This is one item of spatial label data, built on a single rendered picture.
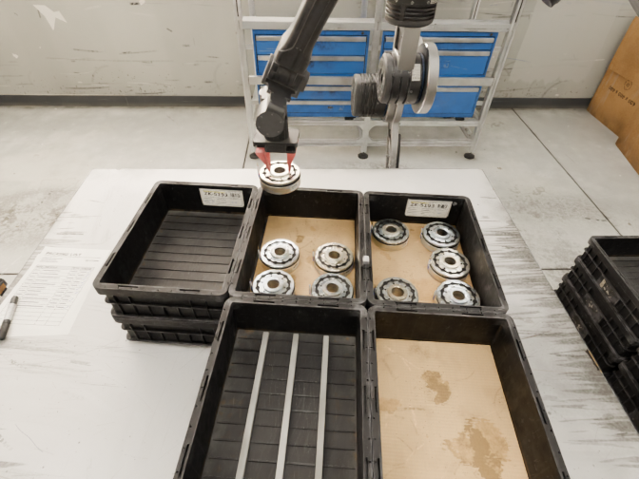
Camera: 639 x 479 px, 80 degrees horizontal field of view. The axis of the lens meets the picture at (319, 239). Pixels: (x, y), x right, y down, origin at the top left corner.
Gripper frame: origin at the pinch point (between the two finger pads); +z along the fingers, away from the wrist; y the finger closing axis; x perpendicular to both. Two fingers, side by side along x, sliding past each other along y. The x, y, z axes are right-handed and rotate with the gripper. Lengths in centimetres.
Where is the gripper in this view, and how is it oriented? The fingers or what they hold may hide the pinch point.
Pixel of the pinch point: (279, 167)
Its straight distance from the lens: 97.3
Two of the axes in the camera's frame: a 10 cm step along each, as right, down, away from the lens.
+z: 0.0, 7.0, 7.1
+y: 10.0, 0.5, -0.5
